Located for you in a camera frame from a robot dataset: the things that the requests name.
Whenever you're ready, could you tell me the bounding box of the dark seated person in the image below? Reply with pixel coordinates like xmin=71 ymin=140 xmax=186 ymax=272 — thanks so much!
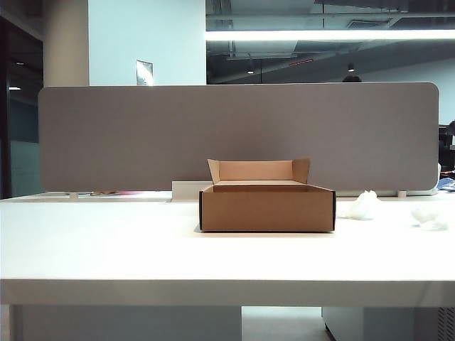
xmin=437 ymin=119 xmax=455 ymax=177

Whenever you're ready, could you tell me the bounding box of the white paper ball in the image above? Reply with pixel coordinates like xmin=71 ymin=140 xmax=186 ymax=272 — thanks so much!
xmin=410 ymin=206 xmax=449 ymax=232
xmin=337 ymin=190 xmax=383 ymax=220

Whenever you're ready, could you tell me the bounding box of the brown cardboard box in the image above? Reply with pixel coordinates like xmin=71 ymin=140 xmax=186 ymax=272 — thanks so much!
xmin=198 ymin=157 xmax=337 ymax=234

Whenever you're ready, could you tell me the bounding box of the grey fabric desk divider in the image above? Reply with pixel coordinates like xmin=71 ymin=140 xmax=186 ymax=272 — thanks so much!
xmin=37 ymin=82 xmax=441 ymax=195

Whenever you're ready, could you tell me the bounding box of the grey desk leg panel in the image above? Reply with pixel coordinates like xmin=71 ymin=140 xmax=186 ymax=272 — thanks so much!
xmin=10 ymin=304 xmax=243 ymax=341

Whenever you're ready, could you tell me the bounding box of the long ceiling light strip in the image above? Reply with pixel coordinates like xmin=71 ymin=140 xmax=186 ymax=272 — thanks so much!
xmin=205 ymin=28 xmax=455 ymax=42

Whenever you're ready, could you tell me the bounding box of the blue cloth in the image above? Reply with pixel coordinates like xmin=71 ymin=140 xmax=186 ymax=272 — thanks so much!
xmin=436 ymin=177 xmax=455 ymax=195

